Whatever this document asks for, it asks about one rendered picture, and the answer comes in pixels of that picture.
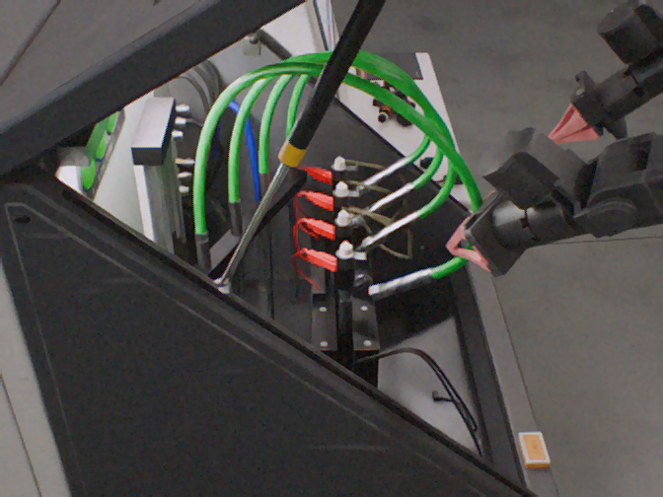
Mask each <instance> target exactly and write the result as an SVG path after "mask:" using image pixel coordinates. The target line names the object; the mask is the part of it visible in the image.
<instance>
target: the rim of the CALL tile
mask: <svg viewBox="0 0 663 497"><path fill-rule="evenodd" d="M523 435H540V438H541V441H542V446H543V449H544V452H545V455H546V460H529V457H528V453H527V449H526V446H525V441H524V438H523ZM518 437H520V440H521V444H522V448H523V452H524V456H525V459H526V464H550V460H549V456H548V453H547V450H546V446H545V442H544V439H543V436H542V433H518Z"/></svg>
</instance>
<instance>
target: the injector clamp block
mask: <svg viewBox="0 0 663 497"><path fill-rule="evenodd" d="M365 238H368V233H366V230H365V228H364V227H358V228H353V246H354V247H356V246H358V245H360V244H362V241H363V239H365ZM325 253H327V254H329V255H331V256H332V239H330V238H328V237H325ZM364 275H365V276H368V278H369V279H370V284H368V285H365V286H363V287H362V288H361V289H360V290H358V292H356V293H354V294H353V295H352V296H351V297H352V308H351V337H349V362H348V364H346V365H341V364H339V363H338V328H337V327H336V312H337V297H336V296H335V286H334V271H331V270H329V269H326V287H327V299H326V300H325V301H313V300H312V283H311V330H312V346H313V347H314V348H316V349H318V350H320V351H321V352H323V353H324V354H326V355H327V356H329V357H330V358H332V360H333V361H336V363H338V364H339V365H341V366H351V365H352V373H354V374H355V375H357V376H359V378H360V379H362V380H363V381H365V382H366V383H369V384H370V385H372V386H373V387H375V388H376V387H377V386H378V375H379V359H374V361H371V362H368V363H363V362H361V363H357V364H356V363H355V362H356V361H357V359H360V358H363V357H368V356H373V355H377V354H380V346H379V336H378V327H377V318H376V308H375V301H373V299H372V298H371V296H370V287H371V286H373V280H372V270H371V261H370V251H368V254H366V260H356V268H355V279H359V278H361V277H362V276H364Z"/></svg>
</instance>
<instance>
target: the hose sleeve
mask: <svg viewBox="0 0 663 497"><path fill-rule="evenodd" d="M432 268H433V267H430V268H427V269H423V270H421V271H420V270H419V271H416V272H414V273H412V274H411V275H409V276H406V277H403V278H398V279H394V280H392V281H388V282H386V283H382V284H380V287H379V290H380V294H381V295H382V296H383V297H389V296H393V295H395V294H399V293H400V292H405V290H408V289H411V288H414V287H417V286H423V285H425V284H429V283H431V282H434V281H437V280H438V279H434V278H433V277H432V273H431V269H432Z"/></svg>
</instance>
